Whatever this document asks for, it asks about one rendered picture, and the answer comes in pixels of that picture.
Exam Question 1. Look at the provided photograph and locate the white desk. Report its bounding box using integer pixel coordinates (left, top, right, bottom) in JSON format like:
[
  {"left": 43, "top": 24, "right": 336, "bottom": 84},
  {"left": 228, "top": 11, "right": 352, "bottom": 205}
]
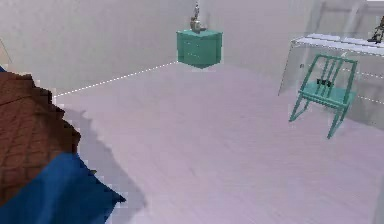
[{"left": 277, "top": 33, "right": 384, "bottom": 130}]

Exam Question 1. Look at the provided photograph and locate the dark microscope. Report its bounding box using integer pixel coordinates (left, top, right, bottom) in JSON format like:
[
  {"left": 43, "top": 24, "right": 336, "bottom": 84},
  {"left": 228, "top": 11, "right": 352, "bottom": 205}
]
[{"left": 367, "top": 15, "right": 384, "bottom": 44}]

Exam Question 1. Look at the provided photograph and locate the bed with brown blanket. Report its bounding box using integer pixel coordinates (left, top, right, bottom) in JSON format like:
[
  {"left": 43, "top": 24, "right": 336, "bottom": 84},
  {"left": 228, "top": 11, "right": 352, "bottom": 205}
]
[{"left": 0, "top": 65, "right": 127, "bottom": 224}]

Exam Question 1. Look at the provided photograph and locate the grey metal statuette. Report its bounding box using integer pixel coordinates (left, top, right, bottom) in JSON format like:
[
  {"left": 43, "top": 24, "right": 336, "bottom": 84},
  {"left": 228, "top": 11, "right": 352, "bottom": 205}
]
[{"left": 189, "top": 2, "right": 207, "bottom": 35}]

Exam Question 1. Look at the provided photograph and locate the teal nightstand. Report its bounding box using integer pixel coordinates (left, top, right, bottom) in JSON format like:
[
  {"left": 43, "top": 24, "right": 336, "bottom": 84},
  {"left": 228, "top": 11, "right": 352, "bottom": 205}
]
[{"left": 176, "top": 29, "right": 223, "bottom": 70}]

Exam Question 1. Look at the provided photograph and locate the teal wooden chair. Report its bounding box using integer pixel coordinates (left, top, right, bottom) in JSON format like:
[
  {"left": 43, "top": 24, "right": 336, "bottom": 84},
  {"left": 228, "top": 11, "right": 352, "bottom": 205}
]
[{"left": 288, "top": 54, "right": 359, "bottom": 140}]

